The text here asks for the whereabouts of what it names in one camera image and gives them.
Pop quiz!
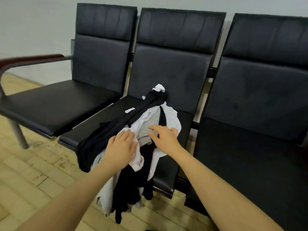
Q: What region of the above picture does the person's left hand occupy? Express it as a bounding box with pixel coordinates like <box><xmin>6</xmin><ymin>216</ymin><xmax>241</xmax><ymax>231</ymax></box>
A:
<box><xmin>102</xmin><ymin>129</ymin><xmax>139</xmax><ymax>175</ymax></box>

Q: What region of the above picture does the person's right hand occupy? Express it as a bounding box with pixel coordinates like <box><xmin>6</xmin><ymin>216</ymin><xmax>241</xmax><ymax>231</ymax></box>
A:
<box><xmin>147</xmin><ymin>124</ymin><xmax>185</xmax><ymax>157</ymax></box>

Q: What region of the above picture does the pile of clothes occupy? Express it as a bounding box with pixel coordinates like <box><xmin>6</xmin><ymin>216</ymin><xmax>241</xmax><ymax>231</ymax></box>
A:
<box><xmin>76</xmin><ymin>83</ymin><xmax>183</xmax><ymax>225</ymax></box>

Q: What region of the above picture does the person's right forearm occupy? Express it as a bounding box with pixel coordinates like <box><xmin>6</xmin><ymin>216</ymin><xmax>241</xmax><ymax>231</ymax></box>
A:
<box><xmin>173</xmin><ymin>147</ymin><xmax>285</xmax><ymax>231</ymax></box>

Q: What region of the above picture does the person's left forearm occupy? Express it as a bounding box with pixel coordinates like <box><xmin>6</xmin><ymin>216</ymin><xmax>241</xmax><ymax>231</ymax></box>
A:
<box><xmin>17</xmin><ymin>166</ymin><xmax>121</xmax><ymax>231</ymax></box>

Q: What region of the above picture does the grey metal bench leg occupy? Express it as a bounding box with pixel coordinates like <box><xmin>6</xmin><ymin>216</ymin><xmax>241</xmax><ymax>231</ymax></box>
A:
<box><xmin>0</xmin><ymin>84</ymin><xmax>30</xmax><ymax>150</ymax></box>

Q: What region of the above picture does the brown wooden bench armrest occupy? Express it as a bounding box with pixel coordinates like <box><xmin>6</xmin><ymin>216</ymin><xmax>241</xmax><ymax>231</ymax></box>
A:
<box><xmin>0</xmin><ymin>54</ymin><xmax>65</xmax><ymax>73</ymax></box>

